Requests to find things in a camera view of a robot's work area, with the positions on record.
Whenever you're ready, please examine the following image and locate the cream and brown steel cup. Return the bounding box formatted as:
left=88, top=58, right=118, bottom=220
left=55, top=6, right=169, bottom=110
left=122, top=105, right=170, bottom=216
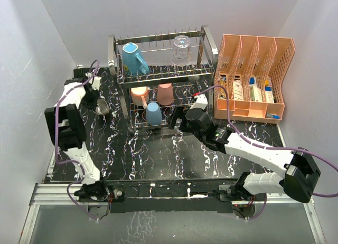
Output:
left=94, top=98, right=110, bottom=116

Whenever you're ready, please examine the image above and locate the light blue tumbler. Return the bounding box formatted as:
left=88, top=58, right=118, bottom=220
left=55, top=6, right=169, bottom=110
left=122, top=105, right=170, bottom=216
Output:
left=146, top=102, right=162, bottom=125

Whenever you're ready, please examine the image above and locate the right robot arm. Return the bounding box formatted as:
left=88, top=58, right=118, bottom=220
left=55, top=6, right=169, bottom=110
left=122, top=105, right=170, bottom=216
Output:
left=167, top=106, right=321, bottom=203

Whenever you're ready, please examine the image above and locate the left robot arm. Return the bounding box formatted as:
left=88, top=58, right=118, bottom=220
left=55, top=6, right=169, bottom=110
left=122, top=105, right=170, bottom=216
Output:
left=44, top=67, right=109, bottom=202

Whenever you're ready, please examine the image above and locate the steel two-tier dish rack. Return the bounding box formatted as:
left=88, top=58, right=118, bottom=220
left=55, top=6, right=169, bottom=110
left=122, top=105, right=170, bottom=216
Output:
left=108, top=25, right=218, bottom=135

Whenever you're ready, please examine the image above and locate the dusty pink tumbler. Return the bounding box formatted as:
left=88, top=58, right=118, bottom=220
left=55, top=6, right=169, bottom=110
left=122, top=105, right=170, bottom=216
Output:
left=157, top=83, right=174, bottom=106

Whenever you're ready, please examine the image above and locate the yellow striped box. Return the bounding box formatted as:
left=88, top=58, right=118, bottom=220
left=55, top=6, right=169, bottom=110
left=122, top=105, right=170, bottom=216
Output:
left=218, top=74, right=228, bottom=100

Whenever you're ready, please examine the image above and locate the white medicine box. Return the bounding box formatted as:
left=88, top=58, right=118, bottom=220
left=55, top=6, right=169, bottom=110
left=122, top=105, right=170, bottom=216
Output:
left=233, top=80, right=244, bottom=100

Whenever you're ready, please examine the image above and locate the clear glass cup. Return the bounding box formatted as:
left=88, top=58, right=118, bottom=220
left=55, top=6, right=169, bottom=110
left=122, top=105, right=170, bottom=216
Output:
left=171, top=35, right=191, bottom=66

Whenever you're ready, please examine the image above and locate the blue white box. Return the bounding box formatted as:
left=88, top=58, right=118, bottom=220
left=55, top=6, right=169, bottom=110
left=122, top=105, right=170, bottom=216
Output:
left=249, top=76, right=275, bottom=103

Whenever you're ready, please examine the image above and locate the small blue cap item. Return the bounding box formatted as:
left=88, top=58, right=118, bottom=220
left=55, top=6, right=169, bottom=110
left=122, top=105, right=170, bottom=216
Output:
left=266, top=113, right=280, bottom=119

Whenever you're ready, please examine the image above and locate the orange plastic file organizer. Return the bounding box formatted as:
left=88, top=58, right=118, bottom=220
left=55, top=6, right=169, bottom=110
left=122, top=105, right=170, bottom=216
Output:
left=213, top=34, right=295, bottom=124

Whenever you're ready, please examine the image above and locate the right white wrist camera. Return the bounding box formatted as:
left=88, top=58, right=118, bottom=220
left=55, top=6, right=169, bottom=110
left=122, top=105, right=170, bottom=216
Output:
left=190, top=93, right=208, bottom=111

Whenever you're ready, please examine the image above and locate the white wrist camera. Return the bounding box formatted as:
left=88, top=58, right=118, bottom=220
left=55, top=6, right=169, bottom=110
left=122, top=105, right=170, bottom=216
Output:
left=87, top=74, right=101, bottom=91
left=190, top=93, right=208, bottom=111

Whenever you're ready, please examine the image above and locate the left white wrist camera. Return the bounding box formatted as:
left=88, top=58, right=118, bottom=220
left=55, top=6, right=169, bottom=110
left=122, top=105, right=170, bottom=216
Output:
left=87, top=74, right=101, bottom=91

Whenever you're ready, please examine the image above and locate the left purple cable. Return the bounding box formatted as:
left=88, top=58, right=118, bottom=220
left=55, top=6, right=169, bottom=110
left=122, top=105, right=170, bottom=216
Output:
left=54, top=59, right=111, bottom=225

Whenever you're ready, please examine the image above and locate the purple cable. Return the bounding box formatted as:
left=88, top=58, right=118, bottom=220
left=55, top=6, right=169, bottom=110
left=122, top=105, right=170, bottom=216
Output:
left=194, top=85, right=338, bottom=221
left=54, top=59, right=111, bottom=225

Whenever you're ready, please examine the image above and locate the peach handled mug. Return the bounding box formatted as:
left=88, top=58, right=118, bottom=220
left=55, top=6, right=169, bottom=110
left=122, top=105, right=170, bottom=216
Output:
left=130, top=86, right=149, bottom=109

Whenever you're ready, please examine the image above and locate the blue handled mug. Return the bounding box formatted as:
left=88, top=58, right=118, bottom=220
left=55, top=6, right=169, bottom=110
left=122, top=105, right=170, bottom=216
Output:
left=122, top=42, right=150, bottom=77

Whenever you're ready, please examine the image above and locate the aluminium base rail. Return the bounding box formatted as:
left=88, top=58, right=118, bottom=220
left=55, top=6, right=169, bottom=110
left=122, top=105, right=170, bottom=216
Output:
left=20, top=184, right=326, bottom=243

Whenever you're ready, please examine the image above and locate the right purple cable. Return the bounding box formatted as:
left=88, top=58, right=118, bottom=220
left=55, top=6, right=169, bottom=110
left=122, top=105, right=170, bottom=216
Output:
left=194, top=85, right=338, bottom=221

